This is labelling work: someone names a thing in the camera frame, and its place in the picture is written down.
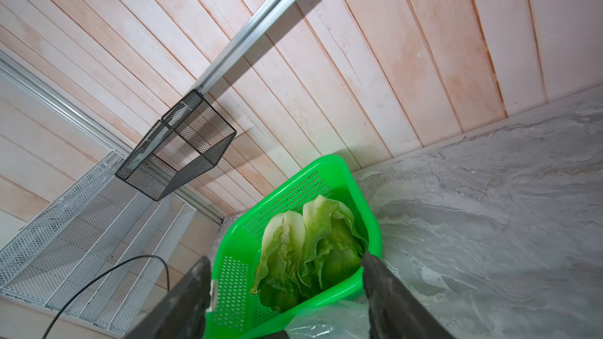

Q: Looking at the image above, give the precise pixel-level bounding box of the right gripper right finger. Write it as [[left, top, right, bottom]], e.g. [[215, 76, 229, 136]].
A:
[[361, 253, 453, 339]]

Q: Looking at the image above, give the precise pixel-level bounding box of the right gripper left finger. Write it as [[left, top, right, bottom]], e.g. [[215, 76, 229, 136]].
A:
[[125, 257, 211, 339]]

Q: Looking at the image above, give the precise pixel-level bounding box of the clear zip bag blue seal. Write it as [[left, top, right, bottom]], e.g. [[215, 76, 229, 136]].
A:
[[284, 301, 370, 339]]

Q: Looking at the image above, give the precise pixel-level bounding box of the chinese cabbage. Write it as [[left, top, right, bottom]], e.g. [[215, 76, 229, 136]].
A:
[[298, 196, 367, 297], [251, 210, 312, 313]]

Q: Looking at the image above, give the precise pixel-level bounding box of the green plastic basket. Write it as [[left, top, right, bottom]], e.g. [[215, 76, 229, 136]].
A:
[[205, 155, 383, 338]]

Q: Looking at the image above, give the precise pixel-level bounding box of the white wire mesh shelf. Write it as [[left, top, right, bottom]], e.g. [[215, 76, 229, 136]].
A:
[[1, 152, 196, 334]]

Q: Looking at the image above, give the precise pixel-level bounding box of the black mesh wall basket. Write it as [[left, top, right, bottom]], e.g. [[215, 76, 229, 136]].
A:
[[116, 90, 236, 201]]

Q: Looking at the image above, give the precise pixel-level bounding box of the aluminium rail back wall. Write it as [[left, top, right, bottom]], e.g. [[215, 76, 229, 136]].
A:
[[191, 0, 297, 95]]

